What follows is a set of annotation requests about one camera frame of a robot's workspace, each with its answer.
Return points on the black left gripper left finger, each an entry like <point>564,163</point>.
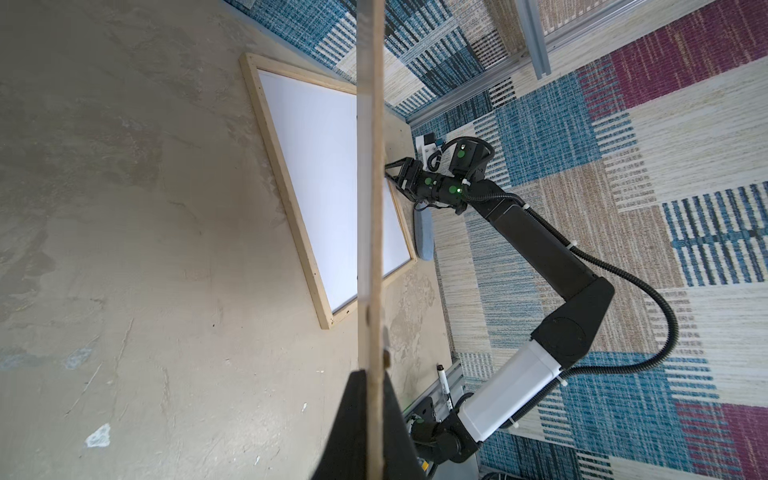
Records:
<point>345,453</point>

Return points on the light wooden picture frame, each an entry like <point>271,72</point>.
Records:
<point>251,65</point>

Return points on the brown frame backing board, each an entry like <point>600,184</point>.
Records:
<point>370,183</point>

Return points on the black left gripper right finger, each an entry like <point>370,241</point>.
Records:
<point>400,457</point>

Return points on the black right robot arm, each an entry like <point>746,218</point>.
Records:
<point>572,299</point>

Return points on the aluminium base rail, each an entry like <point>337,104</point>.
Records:
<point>433,405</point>

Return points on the black marker pen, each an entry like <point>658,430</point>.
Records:
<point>444,386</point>

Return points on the dark photo print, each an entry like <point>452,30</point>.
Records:
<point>316,130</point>

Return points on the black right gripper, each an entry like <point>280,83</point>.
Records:
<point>419,185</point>

